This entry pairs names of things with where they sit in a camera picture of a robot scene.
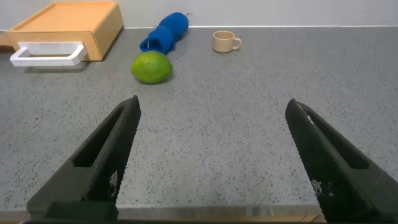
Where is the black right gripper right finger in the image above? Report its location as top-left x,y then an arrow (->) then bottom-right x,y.
285,98 -> 398,224

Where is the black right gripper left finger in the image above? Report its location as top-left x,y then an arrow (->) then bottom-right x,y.
26,95 -> 142,219

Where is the yellow drawer cabinet housing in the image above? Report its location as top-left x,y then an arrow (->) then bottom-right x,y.
5,1 -> 124,62

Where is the green lime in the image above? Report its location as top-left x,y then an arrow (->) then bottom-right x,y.
131,50 -> 174,85

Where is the blue rolled towel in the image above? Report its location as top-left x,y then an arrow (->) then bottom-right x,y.
139,11 -> 190,55

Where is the beige cup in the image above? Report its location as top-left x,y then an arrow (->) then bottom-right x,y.
212,30 -> 243,54

